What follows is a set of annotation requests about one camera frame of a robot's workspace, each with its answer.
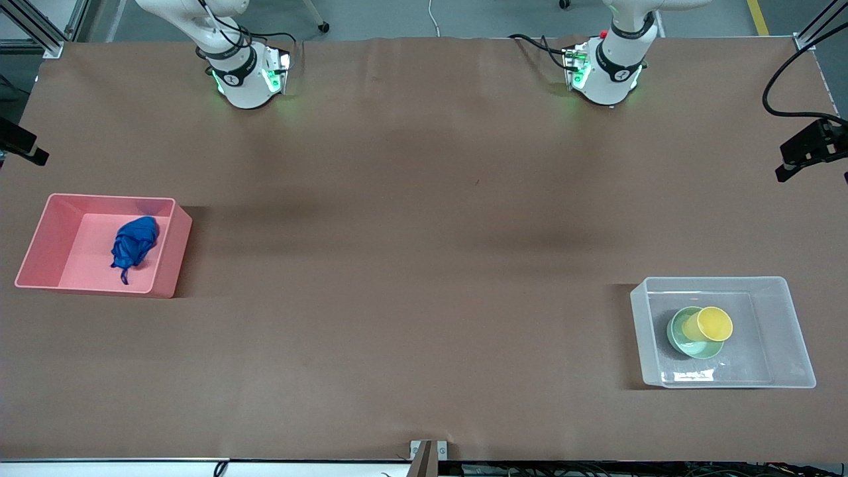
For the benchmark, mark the blue cloth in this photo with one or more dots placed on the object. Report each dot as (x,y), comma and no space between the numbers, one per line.
(136,245)

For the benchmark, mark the yellow cup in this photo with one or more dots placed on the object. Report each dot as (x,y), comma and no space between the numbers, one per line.
(715,323)

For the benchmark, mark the green ceramic bowl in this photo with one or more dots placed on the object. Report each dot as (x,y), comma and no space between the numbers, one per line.
(702,350)

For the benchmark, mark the clear plastic storage box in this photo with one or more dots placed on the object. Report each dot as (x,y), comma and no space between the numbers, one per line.
(775,331)

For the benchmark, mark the pink plastic bin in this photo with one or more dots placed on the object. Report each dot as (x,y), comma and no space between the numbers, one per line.
(86,265)

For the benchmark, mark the aluminium frame post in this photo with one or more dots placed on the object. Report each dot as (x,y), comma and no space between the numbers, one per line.
(821,23)
(40,33)

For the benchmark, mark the metal table bracket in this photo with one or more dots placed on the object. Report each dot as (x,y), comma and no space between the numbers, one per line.
(424,460)

